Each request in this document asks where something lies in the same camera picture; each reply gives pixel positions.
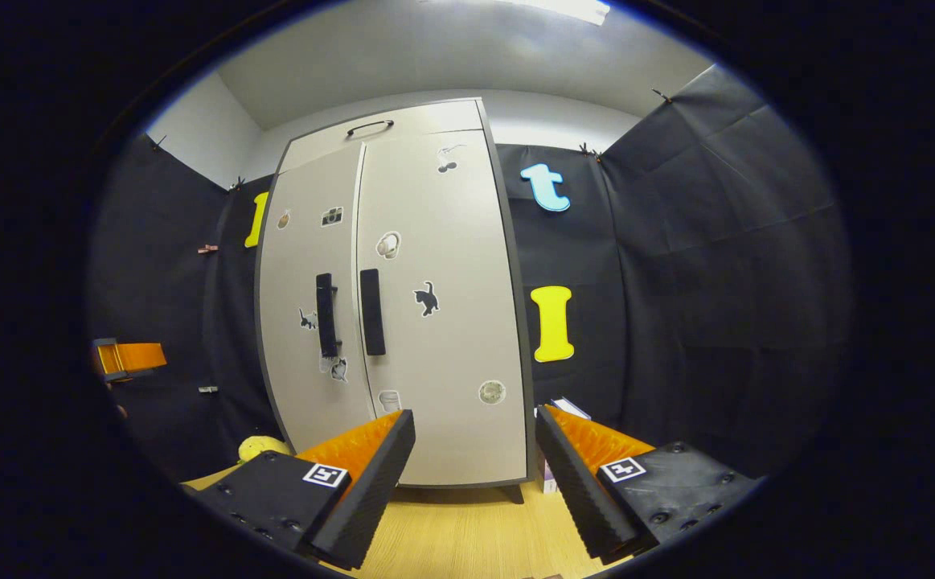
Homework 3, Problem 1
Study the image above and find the white book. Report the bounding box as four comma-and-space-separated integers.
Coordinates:
533, 396, 593, 494

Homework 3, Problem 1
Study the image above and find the white shoe cabinet door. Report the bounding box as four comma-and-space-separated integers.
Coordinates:
258, 143, 375, 455
355, 129, 531, 487

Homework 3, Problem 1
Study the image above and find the white cabinet drawer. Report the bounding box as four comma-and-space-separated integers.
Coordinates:
278, 98, 486, 174

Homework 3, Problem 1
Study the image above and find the yellow plush toy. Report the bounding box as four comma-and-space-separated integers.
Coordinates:
238, 435, 291, 465

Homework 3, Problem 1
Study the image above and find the black backdrop cloth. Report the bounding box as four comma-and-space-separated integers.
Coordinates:
85, 64, 850, 483

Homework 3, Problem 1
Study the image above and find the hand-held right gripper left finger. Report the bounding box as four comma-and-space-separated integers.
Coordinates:
182, 409, 417, 570

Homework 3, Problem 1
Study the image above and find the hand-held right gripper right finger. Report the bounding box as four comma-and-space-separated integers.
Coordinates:
535, 404, 761, 564

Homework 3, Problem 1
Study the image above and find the ceiling light panel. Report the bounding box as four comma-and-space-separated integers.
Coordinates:
499, 0, 611, 27

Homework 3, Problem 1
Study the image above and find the white shoe cabinet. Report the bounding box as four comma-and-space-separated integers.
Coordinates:
254, 96, 538, 505

